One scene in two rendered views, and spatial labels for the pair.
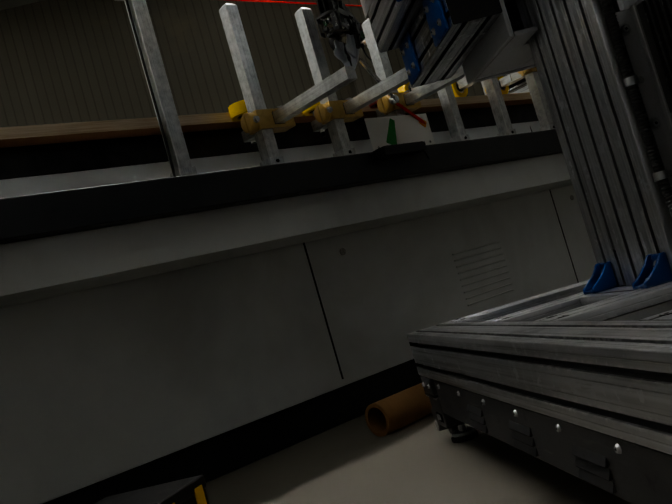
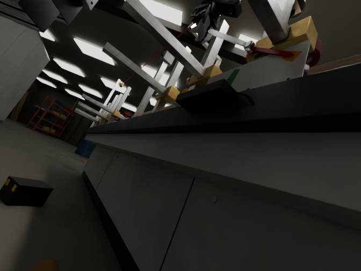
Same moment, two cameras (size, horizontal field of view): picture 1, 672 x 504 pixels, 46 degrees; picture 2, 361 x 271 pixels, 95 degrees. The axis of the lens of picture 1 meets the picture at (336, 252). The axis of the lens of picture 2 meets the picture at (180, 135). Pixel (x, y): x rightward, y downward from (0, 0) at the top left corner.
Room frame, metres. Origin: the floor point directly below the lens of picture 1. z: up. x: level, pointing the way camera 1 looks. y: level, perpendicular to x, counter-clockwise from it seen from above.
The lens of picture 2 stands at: (2.24, -0.62, 0.47)
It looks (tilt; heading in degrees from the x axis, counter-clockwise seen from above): 15 degrees up; 99
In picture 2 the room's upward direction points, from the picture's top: 23 degrees clockwise
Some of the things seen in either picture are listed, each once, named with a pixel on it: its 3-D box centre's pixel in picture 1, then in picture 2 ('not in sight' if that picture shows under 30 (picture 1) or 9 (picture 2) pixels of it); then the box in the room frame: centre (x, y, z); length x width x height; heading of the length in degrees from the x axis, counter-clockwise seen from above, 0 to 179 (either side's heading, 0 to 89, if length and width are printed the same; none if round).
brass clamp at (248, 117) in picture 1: (267, 121); (166, 95); (1.98, 0.07, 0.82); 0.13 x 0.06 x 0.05; 131
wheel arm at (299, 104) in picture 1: (295, 108); (151, 83); (1.92, 0.00, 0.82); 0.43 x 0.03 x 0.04; 41
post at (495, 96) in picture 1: (490, 81); not in sight; (2.63, -0.66, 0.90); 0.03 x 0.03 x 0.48; 41
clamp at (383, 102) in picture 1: (397, 103); (278, 48); (2.32, -0.30, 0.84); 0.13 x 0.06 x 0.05; 131
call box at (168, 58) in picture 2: not in sight; (166, 59); (1.80, 0.29, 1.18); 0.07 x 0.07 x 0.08; 41
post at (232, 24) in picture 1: (252, 94); (170, 84); (1.97, 0.09, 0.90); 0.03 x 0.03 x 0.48; 41
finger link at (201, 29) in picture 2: (350, 50); (197, 29); (2.08, -0.19, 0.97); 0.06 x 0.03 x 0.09; 151
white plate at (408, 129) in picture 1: (401, 132); (240, 79); (2.26, -0.28, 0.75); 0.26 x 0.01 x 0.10; 131
